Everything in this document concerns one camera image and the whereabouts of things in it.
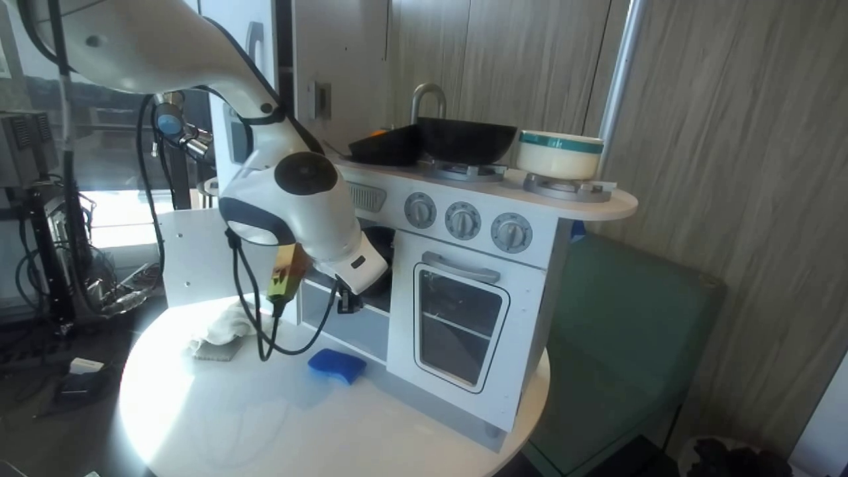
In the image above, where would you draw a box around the gray stove burner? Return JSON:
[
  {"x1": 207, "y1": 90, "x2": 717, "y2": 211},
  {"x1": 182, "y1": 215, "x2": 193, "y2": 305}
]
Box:
[
  {"x1": 423, "y1": 157, "x2": 498, "y2": 182},
  {"x1": 529, "y1": 172, "x2": 620, "y2": 200}
]

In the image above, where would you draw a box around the metal toy faucet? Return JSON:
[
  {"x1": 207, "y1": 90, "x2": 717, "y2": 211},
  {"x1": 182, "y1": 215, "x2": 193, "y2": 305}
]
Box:
[{"x1": 408, "y1": 80, "x2": 452, "y2": 126}]

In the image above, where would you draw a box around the gray equipment box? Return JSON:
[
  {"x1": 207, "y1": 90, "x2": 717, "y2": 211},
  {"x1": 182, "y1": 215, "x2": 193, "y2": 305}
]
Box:
[{"x1": 0, "y1": 108, "x2": 61, "y2": 187}]

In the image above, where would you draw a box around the white panel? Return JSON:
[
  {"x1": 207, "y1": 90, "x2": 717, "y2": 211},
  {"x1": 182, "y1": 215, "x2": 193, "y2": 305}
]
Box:
[{"x1": 788, "y1": 350, "x2": 848, "y2": 477}]

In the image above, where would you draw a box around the white pot with teal stripe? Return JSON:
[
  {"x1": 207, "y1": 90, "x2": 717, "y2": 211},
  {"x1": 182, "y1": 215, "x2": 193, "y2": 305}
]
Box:
[{"x1": 514, "y1": 126, "x2": 607, "y2": 182}]

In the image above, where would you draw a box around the black frying pan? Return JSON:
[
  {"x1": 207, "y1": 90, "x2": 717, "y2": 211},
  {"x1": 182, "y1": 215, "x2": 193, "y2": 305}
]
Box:
[{"x1": 348, "y1": 113, "x2": 522, "y2": 169}]

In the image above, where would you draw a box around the blue sponge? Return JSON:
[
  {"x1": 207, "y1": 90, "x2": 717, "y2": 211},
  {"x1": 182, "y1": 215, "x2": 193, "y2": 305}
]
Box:
[{"x1": 305, "y1": 345, "x2": 370, "y2": 387}]

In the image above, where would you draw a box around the gray stove knob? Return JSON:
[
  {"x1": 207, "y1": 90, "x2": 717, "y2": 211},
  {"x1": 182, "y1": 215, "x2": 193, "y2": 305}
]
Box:
[
  {"x1": 447, "y1": 199, "x2": 486, "y2": 240},
  {"x1": 404, "y1": 191, "x2": 441, "y2": 229},
  {"x1": 490, "y1": 210, "x2": 535, "y2": 257}
]

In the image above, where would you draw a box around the white toy kitchen body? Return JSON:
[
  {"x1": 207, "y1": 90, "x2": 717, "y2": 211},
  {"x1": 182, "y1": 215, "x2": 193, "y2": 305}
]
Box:
[{"x1": 197, "y1": 0, "x2": 643, "y2": 453}]

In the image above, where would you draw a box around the white oven door with window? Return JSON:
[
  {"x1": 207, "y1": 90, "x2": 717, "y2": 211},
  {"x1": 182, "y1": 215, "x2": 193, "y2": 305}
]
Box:
[{"x1": 384, "y1": 229, "x2": 551, "y2": 434}]

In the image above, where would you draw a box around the white crumpled cloth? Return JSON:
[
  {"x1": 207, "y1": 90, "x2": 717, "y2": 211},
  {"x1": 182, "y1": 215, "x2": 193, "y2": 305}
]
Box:
[{"x1": 185, "y1": 298, "x2": 269, "y2": 363}]

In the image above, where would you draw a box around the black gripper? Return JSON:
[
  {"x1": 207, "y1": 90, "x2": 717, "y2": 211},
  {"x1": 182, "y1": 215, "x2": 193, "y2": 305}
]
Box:
[{"x1": 331, "y1": 272, "x2": 372, "y2": 318}]

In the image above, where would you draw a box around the white paper scrap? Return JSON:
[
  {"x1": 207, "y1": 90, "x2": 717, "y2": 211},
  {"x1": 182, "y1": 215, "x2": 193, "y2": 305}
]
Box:
[{"x1": 66, "y1": 355, "x2": 107, "y2": 375}]

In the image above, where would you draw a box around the small white cabinet door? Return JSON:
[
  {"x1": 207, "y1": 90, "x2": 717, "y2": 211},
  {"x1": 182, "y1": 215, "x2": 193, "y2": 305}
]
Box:
[{"x1": 160, "y1": 204, "x2": 273, "y2": 310}]

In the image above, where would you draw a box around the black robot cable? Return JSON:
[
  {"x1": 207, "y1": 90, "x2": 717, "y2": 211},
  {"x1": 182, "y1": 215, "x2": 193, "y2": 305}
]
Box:
[{"x1": 130, "y1": 90, "x2": 344, "y2": 365}]

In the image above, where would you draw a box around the silver metal pole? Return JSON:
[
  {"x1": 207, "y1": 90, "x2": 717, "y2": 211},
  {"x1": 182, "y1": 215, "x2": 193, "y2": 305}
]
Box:
[{"x1": 596, "y1": 0, "x2": 651, "y2": 166}]

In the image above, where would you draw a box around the black equipment rack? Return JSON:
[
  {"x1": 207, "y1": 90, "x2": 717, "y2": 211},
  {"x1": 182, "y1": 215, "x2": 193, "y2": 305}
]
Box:
[{"x1": 0, "y1": 175, "x2": 103, "y2": 329}]

